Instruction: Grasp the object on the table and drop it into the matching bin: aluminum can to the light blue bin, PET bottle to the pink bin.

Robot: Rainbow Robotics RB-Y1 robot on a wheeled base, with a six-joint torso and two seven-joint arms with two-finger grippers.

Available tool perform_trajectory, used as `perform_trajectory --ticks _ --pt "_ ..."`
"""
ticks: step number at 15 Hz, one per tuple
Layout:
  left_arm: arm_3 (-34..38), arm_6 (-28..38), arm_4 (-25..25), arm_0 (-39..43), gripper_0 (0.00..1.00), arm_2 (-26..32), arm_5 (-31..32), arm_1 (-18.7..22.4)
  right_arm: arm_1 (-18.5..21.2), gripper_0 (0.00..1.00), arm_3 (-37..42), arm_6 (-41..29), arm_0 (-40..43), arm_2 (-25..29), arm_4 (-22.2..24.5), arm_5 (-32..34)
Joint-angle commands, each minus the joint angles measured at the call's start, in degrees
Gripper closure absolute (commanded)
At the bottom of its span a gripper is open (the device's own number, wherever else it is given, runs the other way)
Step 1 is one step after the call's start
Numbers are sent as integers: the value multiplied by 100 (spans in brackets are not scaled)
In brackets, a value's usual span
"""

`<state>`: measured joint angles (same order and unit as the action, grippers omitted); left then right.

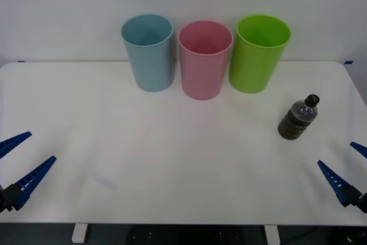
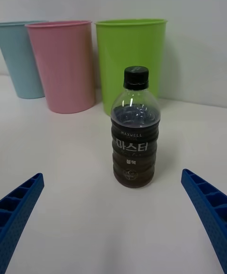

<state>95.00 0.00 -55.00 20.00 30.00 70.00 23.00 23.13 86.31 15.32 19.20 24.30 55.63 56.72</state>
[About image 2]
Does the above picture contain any green plastic bin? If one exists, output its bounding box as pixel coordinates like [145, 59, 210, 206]
[94, 18, 168, 115]

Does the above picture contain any dark drink bottle black cap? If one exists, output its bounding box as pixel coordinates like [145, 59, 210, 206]
[110, 65, 162, 188]

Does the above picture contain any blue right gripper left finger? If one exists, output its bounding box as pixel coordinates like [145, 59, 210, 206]
[0, 172, 45, 274]

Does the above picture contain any pink plastic bin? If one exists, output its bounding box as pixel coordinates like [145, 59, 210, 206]
[25, 19, 96, 115]

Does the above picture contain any pale blue plastic bin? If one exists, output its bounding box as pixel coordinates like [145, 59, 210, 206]
[0, 20, 49, 100]

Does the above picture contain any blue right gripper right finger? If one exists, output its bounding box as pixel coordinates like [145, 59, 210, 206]
[181, 168, 227, 274]

